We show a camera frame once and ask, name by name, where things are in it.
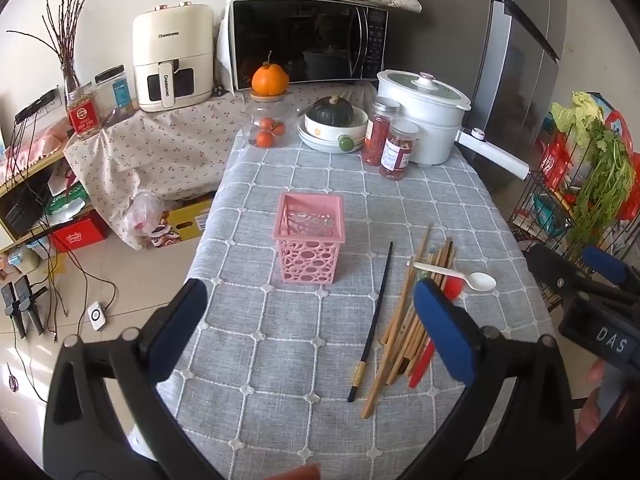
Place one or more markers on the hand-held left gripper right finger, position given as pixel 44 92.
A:
pixel 445 330

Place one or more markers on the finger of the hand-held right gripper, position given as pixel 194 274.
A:
pixel 605 262
pixel 560 275

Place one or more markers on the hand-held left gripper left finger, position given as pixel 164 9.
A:
pixel 175 330

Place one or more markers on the red plastic spoon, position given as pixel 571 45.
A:
pixel 421 366

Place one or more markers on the pile of wooden chopsticks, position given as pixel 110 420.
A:
pixel 395 330

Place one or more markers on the white plastic spoon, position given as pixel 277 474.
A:
pixel 480 281

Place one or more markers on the black chopstick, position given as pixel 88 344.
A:
pixel 372 320

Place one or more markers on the pink plastic utensil basket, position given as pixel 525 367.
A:
pixel 310 260

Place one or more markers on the person's right hand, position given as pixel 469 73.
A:
pixel 595 372

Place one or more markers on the white charger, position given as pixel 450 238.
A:
pixel 96 316

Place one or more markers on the bunch of green herbs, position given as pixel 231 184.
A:
pixel 605 175

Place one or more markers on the grey checked tablecloth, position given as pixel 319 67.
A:
pixel 280 360

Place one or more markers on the red snack packet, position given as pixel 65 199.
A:
pixel 555 165

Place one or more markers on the yellow cardboard box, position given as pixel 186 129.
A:
pixel 190 220

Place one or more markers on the crumpled white plastic bag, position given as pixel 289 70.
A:
pixel 142 212

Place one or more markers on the red plastic bag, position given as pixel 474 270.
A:
pixel 622 130

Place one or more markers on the red box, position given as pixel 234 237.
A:
pixel 75 235

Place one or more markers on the napa cabbage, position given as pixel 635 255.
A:
pixel 575 112

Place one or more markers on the black clamps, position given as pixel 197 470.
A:
pixel 22 302

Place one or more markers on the scissors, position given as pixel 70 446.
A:
pixel 13 377

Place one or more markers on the floral cloth cover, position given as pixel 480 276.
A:
pixel 150 160

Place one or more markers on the labelled jar of dried fruit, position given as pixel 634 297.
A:
pixel 395 155

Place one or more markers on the white electric pot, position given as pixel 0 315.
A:
pixel 430 130

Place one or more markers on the jar of red berries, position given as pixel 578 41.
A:
pixel 375 140

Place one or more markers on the white dish with green knob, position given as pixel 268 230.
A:
pixel 346 143

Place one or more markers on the small orange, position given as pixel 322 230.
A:
pixel 267 124
pixel 279 129
pixel 264 138

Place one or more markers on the wooden shelf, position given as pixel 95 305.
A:
pixel 30 167

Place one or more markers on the grey refrigerator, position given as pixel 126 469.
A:
pixel 520 60

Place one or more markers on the glass jar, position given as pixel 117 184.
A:
pixel 252 110

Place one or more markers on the jar with red label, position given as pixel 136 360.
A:
pixel 82 115

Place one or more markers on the clear container with black lid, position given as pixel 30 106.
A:
pixel 117 95

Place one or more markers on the dark green squash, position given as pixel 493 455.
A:
pixel 332 110

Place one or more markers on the black power strip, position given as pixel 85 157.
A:
pixel 37 105

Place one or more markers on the large orange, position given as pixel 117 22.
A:
pixel 270 80

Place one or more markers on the cream air fryer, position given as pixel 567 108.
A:
pixel 170 35

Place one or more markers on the dry branches in vase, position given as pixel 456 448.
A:
pixel 67 50

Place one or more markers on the black microwave oven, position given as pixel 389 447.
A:
pixel 300 40

